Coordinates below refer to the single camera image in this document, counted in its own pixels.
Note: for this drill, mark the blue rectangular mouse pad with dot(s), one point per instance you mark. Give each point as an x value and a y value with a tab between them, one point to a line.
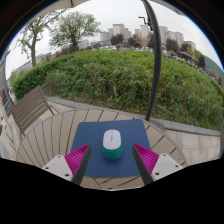
90	136

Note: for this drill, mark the grey stone kerb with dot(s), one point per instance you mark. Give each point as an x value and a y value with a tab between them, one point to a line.
190	127

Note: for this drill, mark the white and green computer mouse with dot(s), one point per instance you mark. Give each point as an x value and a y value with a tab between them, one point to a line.
112	141

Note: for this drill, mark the beige parasol canopy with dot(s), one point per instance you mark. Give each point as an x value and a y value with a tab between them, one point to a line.
56	5

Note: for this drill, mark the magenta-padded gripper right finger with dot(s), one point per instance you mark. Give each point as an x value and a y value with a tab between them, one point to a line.
163	165

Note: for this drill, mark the bushy green tree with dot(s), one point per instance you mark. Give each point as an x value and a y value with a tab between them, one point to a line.
75	28

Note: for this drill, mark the green hedge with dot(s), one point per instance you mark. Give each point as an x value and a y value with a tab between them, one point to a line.
106	76

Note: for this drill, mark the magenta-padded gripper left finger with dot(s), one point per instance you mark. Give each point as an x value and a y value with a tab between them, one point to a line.
60	165

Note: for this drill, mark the distant apartment buildings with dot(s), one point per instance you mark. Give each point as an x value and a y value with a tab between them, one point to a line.
118	30

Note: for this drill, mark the dark curved parasol pole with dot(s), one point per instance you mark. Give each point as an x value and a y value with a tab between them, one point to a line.
156	60

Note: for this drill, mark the thin sparse tree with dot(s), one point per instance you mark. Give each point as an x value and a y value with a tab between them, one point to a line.
33	36

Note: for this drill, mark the slatted wooden chair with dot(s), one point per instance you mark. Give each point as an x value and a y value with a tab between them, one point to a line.
28	108

